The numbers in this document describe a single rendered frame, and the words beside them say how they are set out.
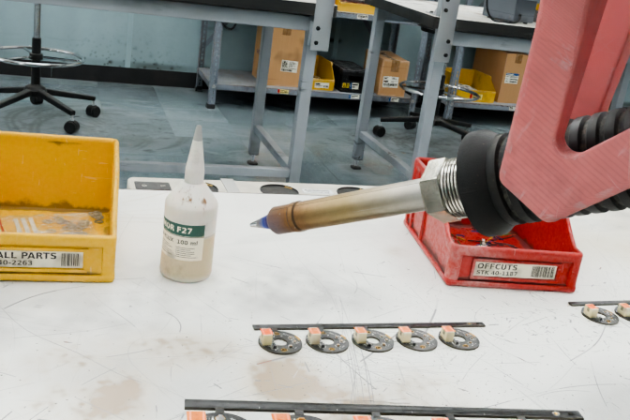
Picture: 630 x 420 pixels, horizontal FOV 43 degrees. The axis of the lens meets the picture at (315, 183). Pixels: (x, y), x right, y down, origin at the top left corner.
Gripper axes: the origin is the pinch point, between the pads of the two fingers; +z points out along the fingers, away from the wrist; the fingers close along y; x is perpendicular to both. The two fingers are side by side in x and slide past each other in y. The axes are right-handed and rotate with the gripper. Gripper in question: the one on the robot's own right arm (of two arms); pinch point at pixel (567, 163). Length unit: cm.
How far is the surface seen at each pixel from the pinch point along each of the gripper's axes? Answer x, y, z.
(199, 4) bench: -143, -167, 98
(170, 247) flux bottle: -17.6, -16.5, 26.9
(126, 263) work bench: -19.6, -16.0, 30.3
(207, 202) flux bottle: -17.8, -18.0, 23.5
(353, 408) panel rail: -0.8, -5.2, 13.9
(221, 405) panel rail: -3.7, -1.8, 15.4
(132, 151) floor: -168, -201, 189
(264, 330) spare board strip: -8.8, -15.1, 24.1
